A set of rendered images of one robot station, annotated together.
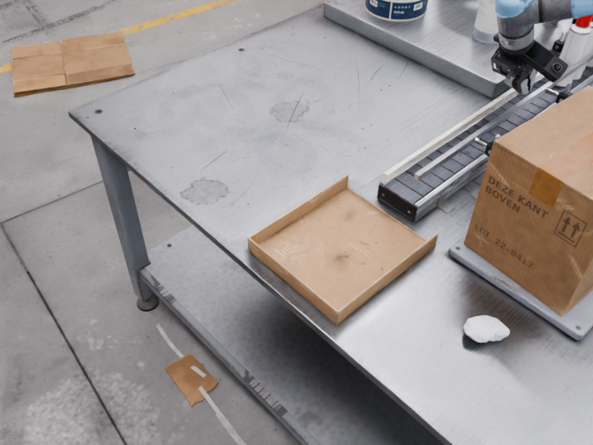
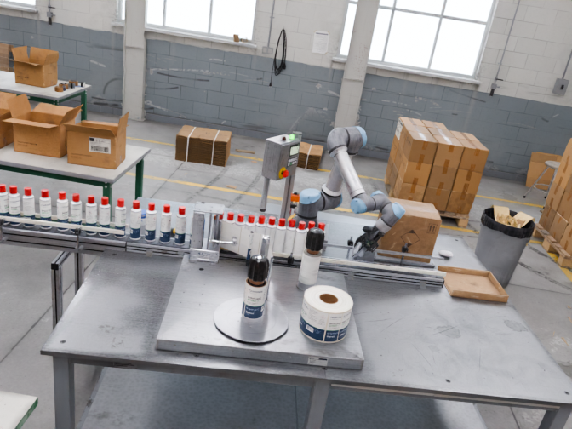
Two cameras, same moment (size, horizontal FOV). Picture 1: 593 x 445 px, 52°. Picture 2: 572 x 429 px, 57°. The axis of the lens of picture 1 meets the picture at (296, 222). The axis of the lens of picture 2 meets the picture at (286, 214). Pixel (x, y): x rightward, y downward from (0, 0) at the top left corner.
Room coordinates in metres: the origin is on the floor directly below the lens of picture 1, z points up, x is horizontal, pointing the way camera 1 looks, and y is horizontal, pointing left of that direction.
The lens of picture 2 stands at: (3.48, 0.66, 2.15)
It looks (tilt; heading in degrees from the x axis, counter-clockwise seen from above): 23 degrees down; 219
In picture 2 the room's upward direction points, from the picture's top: 9 degrees clockwise
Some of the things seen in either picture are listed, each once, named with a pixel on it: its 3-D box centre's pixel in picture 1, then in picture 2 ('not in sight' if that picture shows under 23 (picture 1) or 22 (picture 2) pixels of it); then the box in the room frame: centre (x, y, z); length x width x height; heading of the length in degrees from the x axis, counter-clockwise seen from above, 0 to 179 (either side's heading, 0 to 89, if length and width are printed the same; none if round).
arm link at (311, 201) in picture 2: not in sight; (310, 202); (1.24, -0.98, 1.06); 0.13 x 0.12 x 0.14; 166
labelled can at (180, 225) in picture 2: not in sight; (180, 225); (1.96, -1.22, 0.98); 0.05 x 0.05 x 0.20
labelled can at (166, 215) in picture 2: not in sight; (165, 223); (2.01, -1.28, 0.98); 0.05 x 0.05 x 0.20
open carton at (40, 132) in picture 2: not in sight; (46, 126); (1.76, -3.10, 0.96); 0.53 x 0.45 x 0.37; 39
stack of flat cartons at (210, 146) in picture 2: not in sight; (203, 145); (-0.81, -4.31, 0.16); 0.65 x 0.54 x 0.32; 132
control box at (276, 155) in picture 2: not in sight; (281, 157); (1.58, -0.95, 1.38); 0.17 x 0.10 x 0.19; 9
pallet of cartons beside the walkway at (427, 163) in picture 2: not in sight; (431, 168); (-2.23, -1.87, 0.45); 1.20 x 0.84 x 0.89; 39
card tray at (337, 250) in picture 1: (342, 242); (471, 283); (0.88, -0.10, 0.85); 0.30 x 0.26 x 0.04; 134
